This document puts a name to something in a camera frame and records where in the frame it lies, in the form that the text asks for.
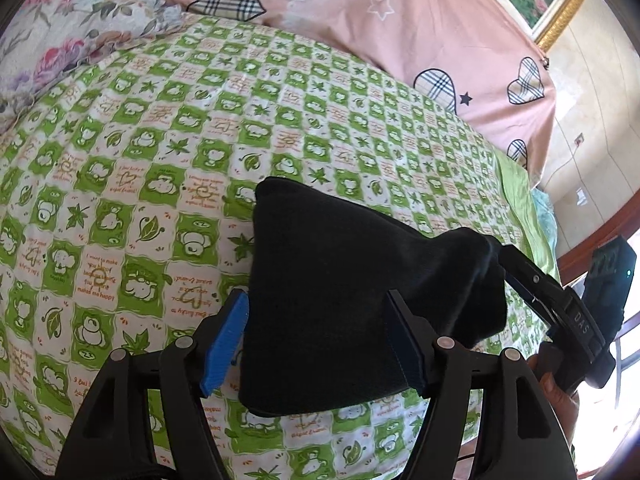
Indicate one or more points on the light blue cloth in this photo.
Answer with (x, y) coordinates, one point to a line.
(545, 220)

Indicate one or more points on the pink quilt with plaid hearts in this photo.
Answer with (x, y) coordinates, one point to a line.
(400, 25)

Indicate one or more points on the person's right hand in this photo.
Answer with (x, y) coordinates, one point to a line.
(552, 390)

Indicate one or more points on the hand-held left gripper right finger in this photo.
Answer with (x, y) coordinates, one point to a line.
(402, 345)

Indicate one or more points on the floral ruffled pillow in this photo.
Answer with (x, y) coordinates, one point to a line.
(65, 25)

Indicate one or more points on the light green sheet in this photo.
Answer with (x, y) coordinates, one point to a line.
(525, 210)

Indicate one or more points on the wall socket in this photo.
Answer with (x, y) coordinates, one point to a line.
(580, 139)
(581, 197)

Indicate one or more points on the green printed bedsheet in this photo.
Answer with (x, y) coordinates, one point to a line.
(150, 185)

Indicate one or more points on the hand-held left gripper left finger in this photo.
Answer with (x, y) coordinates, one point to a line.
(225, 345)

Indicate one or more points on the black pants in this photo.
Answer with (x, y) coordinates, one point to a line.
(325, 285)

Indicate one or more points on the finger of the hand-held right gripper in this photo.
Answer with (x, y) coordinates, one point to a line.
(530, 302)
(535, 272)

